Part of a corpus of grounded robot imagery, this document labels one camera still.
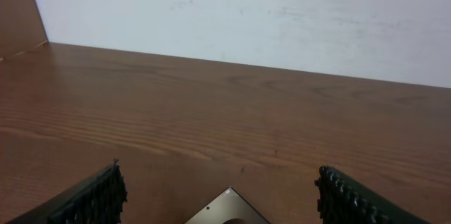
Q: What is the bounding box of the Galaxy smartphone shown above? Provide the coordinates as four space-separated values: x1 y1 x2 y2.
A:
185 187 270 224

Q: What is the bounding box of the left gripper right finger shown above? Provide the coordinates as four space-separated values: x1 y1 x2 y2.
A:
314 166 428 224

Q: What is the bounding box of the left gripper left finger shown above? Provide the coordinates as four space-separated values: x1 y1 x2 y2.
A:
6 160 128 224

